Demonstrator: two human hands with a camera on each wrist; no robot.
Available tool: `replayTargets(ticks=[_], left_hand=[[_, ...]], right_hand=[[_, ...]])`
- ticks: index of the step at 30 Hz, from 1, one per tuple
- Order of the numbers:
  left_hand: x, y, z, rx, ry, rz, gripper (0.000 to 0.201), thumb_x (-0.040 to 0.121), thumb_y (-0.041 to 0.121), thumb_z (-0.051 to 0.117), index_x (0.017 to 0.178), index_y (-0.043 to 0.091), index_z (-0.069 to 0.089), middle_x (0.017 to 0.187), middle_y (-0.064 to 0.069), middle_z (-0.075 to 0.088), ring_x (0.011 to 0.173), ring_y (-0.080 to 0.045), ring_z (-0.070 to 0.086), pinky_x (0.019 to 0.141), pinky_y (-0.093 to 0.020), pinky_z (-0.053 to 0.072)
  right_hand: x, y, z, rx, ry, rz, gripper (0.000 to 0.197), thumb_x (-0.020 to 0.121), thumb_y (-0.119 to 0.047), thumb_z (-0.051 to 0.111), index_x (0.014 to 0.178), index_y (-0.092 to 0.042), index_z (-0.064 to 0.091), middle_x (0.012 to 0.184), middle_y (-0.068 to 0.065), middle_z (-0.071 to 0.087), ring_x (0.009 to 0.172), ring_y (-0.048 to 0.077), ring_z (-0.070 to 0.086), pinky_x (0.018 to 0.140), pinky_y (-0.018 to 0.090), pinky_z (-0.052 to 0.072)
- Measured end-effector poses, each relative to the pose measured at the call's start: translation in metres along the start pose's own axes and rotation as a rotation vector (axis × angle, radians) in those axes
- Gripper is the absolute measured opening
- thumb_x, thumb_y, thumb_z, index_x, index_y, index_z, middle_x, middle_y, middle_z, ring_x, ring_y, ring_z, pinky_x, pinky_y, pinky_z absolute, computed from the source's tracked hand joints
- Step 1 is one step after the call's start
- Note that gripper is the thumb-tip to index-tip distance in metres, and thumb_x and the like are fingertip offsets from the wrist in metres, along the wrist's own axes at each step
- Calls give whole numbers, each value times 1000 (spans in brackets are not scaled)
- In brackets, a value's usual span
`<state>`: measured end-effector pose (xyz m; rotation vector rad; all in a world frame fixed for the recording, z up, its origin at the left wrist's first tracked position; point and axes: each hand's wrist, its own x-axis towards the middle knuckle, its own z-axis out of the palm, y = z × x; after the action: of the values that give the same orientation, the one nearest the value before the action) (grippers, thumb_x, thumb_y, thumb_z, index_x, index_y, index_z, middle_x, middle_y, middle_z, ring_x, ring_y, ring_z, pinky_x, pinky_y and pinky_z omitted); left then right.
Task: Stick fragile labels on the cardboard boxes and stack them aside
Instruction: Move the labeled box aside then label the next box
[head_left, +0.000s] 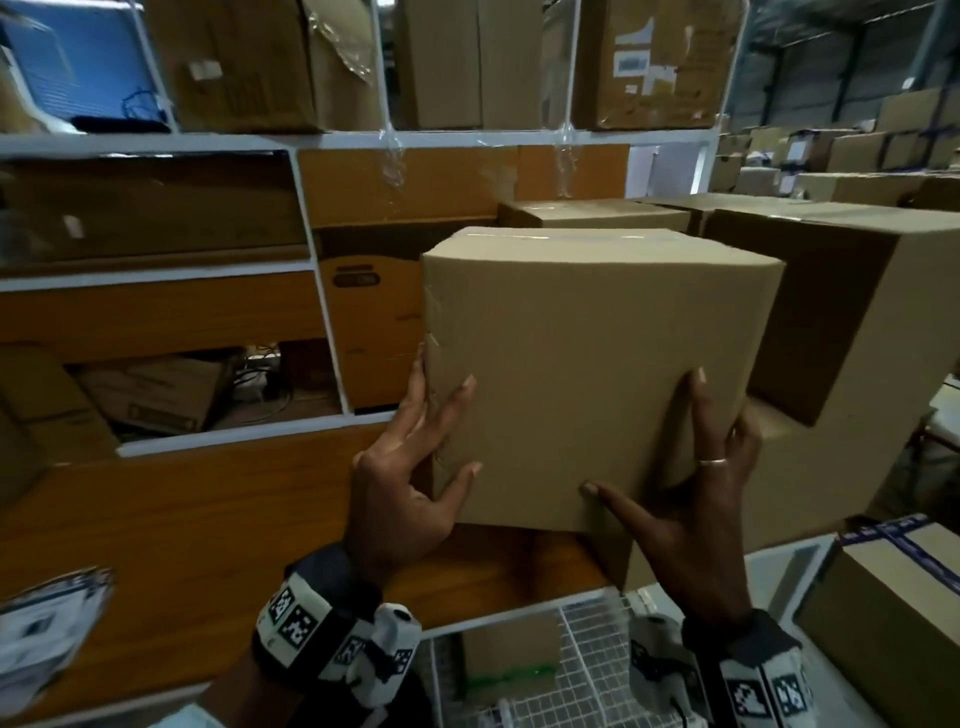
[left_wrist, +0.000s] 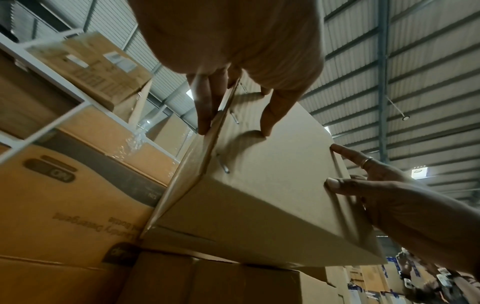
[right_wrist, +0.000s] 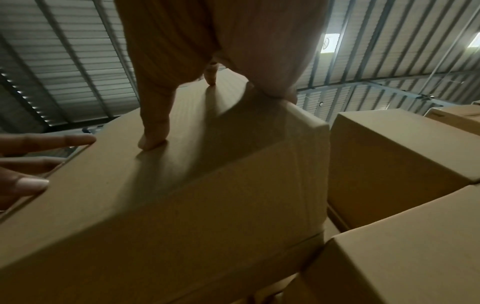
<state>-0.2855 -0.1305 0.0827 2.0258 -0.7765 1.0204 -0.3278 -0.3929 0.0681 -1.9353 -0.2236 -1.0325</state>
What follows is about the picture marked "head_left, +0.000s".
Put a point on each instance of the person's right hand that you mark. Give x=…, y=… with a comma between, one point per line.
x=694, y=547

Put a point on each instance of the person's left hand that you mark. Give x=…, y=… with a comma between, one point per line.
x=390, y=502

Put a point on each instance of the person's right thumb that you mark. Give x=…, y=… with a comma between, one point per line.
x=622, y=510

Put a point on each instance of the person's right middle finger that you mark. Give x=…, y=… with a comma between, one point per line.
x=745, y=450

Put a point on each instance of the person's left thumb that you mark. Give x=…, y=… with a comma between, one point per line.
x=459, y=495

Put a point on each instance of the person's left middle finger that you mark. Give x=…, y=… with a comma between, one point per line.
x=415, y=394

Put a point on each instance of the plain taped cardboard box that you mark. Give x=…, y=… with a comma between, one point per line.
x=592, y=360

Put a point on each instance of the small box with green tape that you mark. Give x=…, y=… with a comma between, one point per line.
x=510, y=660

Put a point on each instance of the left wrist marker band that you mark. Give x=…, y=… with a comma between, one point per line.
x=322, y=622

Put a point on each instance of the wrist marker band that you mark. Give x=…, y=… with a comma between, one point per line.
x=322, y=622
x=750, y=682

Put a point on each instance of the large tall cardboard box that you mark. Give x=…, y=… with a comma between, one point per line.
x=885, y=322

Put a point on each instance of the right wrist marker band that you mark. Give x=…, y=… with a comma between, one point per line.
x=750, y=682

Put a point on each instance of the cardboard box with blue tape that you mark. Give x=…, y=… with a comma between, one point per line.
x=892, y=622

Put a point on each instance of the wide flat cardboard box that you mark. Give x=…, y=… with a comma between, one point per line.
x=720, y=202

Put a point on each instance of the low flat cardboard box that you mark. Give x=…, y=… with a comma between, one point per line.
x=592, y=214

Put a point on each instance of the flat printed cardboard box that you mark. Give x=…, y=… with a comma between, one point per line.
x=154, y=394

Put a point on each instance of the wooden board shelf unit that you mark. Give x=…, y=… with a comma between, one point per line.
x=195, y=540

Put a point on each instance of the white metal shelf rack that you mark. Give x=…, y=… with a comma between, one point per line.
x=330, y=140

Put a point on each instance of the stacks of cardboard boxes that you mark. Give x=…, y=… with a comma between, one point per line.
x=847, y=150

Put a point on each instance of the dark brown cardboard box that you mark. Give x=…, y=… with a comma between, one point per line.
x=142, y=206

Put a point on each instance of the narrow plain cardboard box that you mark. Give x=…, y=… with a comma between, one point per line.
x=469, y=64

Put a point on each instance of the cardboard box with torn plastic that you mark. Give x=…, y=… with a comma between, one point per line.
x=240, y=64

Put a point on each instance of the cardboard box with white labels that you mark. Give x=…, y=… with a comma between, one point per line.
x=652, y=64

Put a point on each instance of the white printed paper sheet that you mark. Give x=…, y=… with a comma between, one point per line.
x=45, y=630

